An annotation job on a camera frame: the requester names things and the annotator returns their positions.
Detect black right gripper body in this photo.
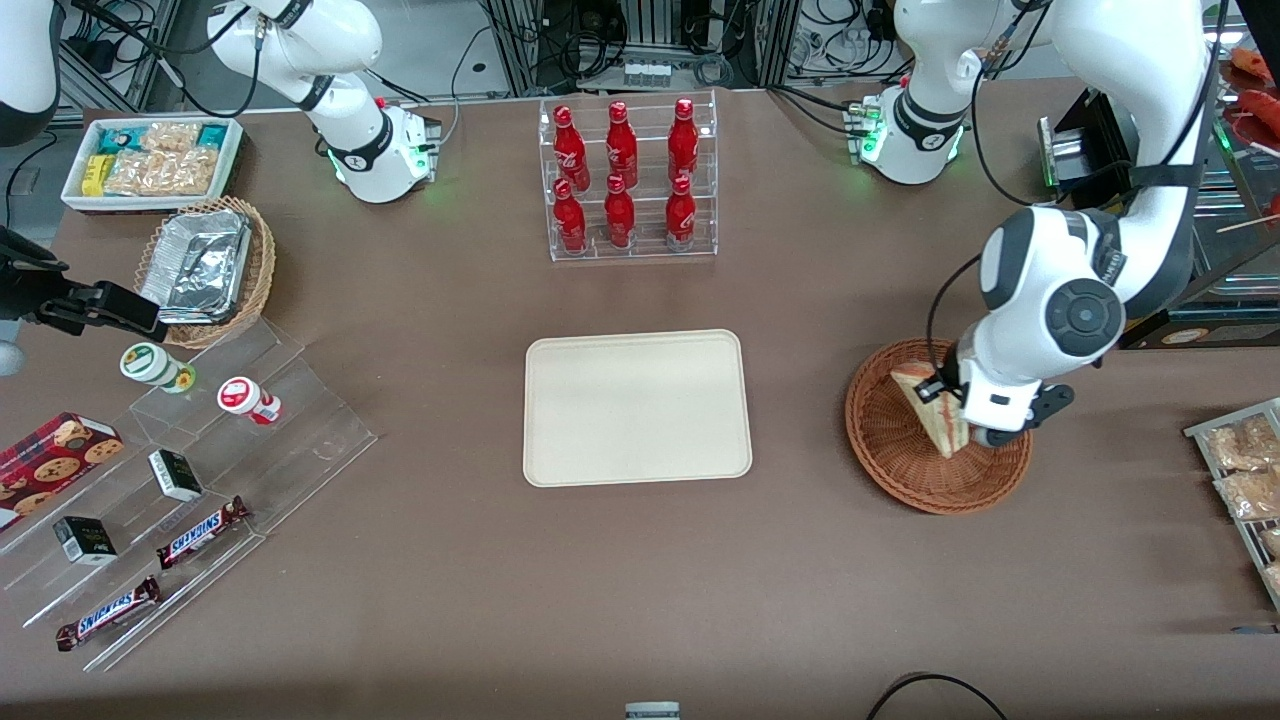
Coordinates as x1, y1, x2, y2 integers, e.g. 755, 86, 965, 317
0, 228, 69, 324

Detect triangular sandwich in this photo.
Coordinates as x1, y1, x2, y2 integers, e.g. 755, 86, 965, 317
889, 362, 972, 460

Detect light wicker basket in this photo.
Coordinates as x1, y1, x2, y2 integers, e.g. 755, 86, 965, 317
134, 196, 278, 350

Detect brown wicker basket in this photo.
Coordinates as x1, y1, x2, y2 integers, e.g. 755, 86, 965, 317
845, 338, 1034, 517

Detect grey metal snack tray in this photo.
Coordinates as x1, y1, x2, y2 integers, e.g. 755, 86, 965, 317
1184, 397, 1280, 614

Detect cream plastic serving tray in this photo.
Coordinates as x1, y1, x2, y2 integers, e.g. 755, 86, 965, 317
523, 329, 754, 489

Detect green sunflower yogurt cup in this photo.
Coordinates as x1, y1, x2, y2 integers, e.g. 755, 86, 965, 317
119, 342, 198, 395

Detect stacked aluminium foil containers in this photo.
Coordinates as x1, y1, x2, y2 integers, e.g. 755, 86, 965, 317
140, 209, 254, 327

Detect white rectangular snack bin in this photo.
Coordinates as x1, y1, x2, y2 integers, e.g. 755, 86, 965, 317
60, 116, 247, 217

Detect red lid yogurt cup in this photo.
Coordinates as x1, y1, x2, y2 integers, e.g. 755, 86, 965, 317
216, 376, 284, 427

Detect clear cracker bag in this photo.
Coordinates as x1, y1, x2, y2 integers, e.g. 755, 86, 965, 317
104, 150, 167, 197
139, 121, 202, 154
160, 147, 220, 194

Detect red plaid cookie box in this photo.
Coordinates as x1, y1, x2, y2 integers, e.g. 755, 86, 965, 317
0, 411, 126, 532

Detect small black carton box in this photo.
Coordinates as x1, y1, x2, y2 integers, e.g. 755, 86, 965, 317
53, 516, 119, 567
148, 449, 205, 503

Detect clear acrylic stepped shelf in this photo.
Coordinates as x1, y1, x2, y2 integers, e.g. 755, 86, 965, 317
0, 318, 379, 674

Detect Snickers chocolate bar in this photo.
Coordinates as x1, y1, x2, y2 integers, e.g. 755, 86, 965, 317
155, 496, 252, 571
55, 576, 163, 653

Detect red cola bottle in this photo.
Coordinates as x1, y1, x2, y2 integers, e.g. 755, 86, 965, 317
603, 175, 637, 250
552, 179, 589, 255
664, 175, 698, 252
605, 101, 640, 190
667, 97, 701, 185
553, 105, 592, 192

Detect clear acrylic bottle rack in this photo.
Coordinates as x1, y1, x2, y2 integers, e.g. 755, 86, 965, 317
538, 89, 720, 264

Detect metal equipment rack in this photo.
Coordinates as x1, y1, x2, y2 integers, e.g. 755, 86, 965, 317
478, 0, 901, 97

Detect black wrist cable with plug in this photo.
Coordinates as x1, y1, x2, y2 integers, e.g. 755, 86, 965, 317
919, 252, 987, 407

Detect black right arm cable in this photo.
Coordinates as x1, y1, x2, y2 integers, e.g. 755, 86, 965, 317
68, 0, 267, 120

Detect black looped floor cable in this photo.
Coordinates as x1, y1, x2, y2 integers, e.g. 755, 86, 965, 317
864, 671, 1012, 720

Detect black base power cable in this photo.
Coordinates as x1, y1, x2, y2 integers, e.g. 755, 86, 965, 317
438, 28, 493, 153

